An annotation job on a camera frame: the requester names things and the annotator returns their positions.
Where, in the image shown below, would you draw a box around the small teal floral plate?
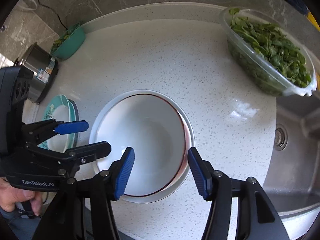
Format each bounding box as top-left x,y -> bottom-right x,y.
67,99 -> 80,148

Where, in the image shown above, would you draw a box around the white bowl red flowers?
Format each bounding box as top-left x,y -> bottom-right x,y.
94,93 -> 190,197

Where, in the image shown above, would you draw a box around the person's left hand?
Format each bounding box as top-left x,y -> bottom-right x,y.
1,178 -> 42,216

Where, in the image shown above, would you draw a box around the stainless steel sink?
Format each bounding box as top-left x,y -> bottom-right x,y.
263,92 -> 319,217

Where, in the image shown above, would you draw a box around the stainless steel rice cooker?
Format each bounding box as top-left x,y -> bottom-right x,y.
14,42 -> 59,103

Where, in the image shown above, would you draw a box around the sink drain strainer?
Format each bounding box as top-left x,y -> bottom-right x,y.
274,124 -> 288,151

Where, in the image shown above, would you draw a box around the teal bowl with greens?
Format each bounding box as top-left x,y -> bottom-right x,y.
50,23 -> 86,60

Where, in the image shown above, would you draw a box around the clear container of greens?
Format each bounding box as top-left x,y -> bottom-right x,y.
219,7 -> 317,97

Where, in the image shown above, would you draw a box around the black power cable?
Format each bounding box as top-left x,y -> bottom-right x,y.
36,0 -> 69,30

